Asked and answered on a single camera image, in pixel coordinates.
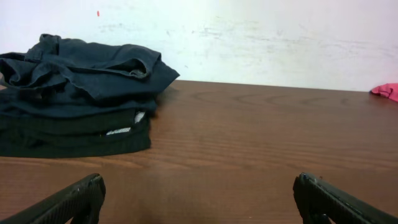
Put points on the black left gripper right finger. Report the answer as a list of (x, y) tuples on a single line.
[(319, 202)]

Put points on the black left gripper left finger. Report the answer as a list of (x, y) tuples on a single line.
[(79, 203)]

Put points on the red graphic t-shirt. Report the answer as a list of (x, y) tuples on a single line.
[(388, 90)]

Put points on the navy blue folded shirt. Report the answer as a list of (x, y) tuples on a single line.
[(70, 78)]

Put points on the black folded shirt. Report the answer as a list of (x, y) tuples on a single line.
[(106, 134)]

